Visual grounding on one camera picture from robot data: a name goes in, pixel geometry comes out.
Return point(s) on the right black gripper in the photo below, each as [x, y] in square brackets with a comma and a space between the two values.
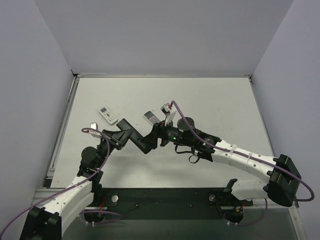
[159, 135]

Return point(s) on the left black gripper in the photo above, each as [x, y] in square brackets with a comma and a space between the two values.
[113, 139]

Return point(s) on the black TV remote control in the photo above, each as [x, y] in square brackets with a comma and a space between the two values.
[135, 136]

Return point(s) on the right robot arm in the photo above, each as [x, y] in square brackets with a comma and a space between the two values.
[277, 178]

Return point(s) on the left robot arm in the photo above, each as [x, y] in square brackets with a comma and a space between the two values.
[50, 221]

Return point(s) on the white grey AC remote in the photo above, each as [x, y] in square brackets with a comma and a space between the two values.
[151, 118]

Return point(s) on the white remote green screen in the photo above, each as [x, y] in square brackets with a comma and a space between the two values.
[108, 115]

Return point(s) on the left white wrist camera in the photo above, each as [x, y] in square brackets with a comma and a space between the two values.
[93, 130]

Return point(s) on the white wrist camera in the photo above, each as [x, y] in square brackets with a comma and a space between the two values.
[93, 130]
[169, 112]

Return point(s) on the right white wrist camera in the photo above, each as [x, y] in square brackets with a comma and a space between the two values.
[169, 112]

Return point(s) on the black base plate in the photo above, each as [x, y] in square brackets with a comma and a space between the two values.
[167, 203]

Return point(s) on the aluminium frame rail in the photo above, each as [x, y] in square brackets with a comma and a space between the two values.
[43, 196]

